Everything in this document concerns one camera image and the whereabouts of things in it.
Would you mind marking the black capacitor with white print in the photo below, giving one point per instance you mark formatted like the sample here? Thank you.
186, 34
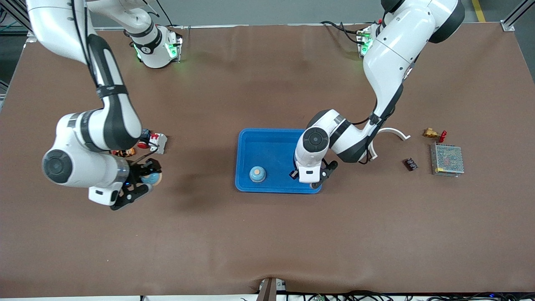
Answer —
410, 164

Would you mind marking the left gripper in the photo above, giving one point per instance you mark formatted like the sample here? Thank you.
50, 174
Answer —
295, 176

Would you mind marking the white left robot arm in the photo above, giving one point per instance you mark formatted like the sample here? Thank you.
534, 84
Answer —
388, 54

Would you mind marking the blue plastic tray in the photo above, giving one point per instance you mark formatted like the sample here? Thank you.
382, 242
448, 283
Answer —
267, 150

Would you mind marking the red mushroom emergency stop button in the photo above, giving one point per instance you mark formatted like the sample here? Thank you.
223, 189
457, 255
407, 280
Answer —
146, 134

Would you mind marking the aluminium frame with corner bracket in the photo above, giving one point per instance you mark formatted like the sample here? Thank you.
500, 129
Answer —
508, 26

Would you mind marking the orange black striped pushbutton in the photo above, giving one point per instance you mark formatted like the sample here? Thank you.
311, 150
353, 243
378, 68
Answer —
127, 153

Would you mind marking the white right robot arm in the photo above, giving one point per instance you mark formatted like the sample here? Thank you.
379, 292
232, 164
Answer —
104, 125

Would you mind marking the white red circuit breaker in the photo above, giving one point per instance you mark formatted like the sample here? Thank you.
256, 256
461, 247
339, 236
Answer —
159, 143

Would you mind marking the blue call bell black marks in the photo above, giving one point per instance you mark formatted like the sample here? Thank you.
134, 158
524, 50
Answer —
152, 179

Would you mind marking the plain blue call bell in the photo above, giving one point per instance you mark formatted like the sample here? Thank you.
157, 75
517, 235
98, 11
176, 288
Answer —
257, 174

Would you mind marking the perforated metal power supply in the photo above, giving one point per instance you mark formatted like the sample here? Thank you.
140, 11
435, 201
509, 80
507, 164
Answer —
447, 159

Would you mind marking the white curved plastic bracket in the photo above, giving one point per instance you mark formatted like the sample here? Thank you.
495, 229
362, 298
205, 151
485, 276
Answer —
397, 131

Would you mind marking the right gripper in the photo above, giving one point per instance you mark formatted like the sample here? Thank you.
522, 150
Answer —
139, 171

